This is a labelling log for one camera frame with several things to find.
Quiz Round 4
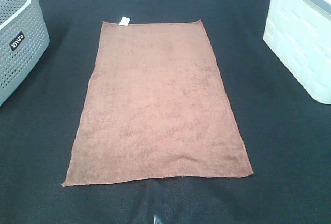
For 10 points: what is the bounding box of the black table cover cloth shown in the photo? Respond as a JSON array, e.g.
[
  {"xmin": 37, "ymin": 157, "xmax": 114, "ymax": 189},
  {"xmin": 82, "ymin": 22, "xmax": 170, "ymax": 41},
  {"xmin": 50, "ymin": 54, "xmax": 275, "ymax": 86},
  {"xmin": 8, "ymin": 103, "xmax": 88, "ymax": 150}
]
[{"xmin": 1, "ymin": 0, "xmax": 330, "ymax": 223}]

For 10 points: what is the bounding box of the grey perforated plastic basket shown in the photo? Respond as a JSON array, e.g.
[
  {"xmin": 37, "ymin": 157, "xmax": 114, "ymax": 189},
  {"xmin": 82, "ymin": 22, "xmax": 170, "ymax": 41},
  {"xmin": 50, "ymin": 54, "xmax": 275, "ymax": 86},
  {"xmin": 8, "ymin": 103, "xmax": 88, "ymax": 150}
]
[{"xmin": 1, "ymin": 0, "xmax": 50, "ymax": 103}]

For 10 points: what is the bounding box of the white woven-pattern storage bin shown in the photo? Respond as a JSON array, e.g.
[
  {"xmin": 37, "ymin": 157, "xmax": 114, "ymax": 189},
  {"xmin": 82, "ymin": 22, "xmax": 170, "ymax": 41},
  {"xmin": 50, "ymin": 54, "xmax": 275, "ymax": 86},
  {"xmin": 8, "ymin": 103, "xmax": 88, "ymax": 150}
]
[{"xmin": 263, "ymin": 0, "xmax": 330, "ymax": 104}]

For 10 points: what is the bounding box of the brown microfiber towel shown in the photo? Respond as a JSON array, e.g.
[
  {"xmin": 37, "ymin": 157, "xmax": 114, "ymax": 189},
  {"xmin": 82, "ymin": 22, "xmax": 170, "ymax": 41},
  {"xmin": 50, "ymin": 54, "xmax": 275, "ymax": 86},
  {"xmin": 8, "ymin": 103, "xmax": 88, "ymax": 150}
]
[{"xmin": 63, "ymin": 20, "xmax": 253, "ymax": 186}]

